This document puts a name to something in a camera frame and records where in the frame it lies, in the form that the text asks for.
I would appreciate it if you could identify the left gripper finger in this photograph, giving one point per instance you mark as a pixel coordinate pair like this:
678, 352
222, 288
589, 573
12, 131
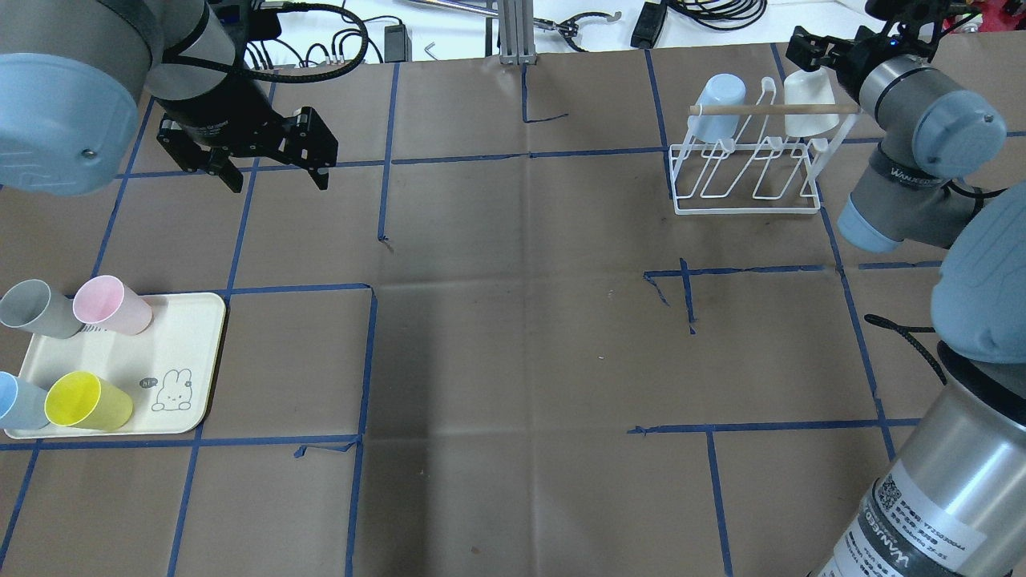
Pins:
318, 169
219, 164

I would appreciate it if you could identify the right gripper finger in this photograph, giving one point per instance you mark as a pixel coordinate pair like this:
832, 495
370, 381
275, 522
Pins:
812, 52

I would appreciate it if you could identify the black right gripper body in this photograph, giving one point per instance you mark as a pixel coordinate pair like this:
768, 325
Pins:
852, 58

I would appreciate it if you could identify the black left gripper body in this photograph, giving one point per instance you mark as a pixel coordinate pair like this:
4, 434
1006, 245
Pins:
227, 102

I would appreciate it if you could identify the cream white cup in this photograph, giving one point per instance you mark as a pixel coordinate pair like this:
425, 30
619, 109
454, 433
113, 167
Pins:
809, 88

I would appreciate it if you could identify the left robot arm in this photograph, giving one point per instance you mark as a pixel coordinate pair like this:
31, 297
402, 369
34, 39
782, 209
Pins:
73, 71

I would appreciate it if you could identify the pink cup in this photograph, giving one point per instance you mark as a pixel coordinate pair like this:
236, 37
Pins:
105, 301

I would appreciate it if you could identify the grey cup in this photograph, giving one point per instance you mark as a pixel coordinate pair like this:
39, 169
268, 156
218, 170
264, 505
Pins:
34, 306

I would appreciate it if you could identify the yellow cup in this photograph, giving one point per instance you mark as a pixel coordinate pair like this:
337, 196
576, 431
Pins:
85, 401

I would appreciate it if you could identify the black power adapter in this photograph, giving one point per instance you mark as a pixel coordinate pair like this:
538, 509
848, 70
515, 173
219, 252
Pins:
648, 25

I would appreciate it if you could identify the cream plastic tray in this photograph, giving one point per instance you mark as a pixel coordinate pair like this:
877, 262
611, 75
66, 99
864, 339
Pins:
167, 370

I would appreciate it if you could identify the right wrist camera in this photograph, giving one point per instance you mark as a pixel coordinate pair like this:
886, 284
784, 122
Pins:
916, 18

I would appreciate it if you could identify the white wire cup rack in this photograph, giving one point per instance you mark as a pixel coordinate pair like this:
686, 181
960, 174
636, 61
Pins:
736, 158

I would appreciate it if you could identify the aluminium frame post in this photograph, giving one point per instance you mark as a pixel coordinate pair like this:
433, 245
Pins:
516, 32

